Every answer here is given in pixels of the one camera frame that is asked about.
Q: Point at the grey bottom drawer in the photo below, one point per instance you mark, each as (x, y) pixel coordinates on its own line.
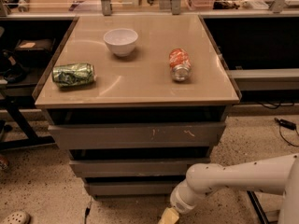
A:
(130, 188)

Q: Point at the black power adapter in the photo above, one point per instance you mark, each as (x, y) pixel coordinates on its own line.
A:
(286, 124)

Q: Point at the crushed green can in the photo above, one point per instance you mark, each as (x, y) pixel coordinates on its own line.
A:
(74, 74)

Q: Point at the black metal frame leg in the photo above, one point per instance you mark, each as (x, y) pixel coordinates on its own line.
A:
(265, 217)

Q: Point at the white perforated clog shoe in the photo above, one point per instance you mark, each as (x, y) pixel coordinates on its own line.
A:
(18, 217)

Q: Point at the black table leg left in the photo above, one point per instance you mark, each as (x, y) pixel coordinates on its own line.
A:
(32, 140)

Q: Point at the crushed orange can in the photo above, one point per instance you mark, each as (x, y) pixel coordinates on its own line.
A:
(180, 66)

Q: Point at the black bag on shelf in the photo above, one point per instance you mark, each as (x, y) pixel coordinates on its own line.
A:
(34, 53)

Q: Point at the grey top drawer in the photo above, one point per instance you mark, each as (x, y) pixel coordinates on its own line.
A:
(142, 135)

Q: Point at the grey middle drawer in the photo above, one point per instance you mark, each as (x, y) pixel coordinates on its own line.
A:
(145, 167)

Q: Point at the white bowl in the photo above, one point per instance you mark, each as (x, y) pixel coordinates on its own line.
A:
(121, 42)

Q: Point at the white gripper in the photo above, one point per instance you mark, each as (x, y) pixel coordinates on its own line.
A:
(181, 203)

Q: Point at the grey drawer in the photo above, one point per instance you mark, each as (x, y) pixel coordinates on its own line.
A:
(145, 167)
(142, 135)
(130, 188)

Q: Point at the grey drawer cabinet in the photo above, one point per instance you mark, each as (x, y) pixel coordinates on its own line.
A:
(138, 88)

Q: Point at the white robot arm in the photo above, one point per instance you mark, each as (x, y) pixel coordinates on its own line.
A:
(279, 175)

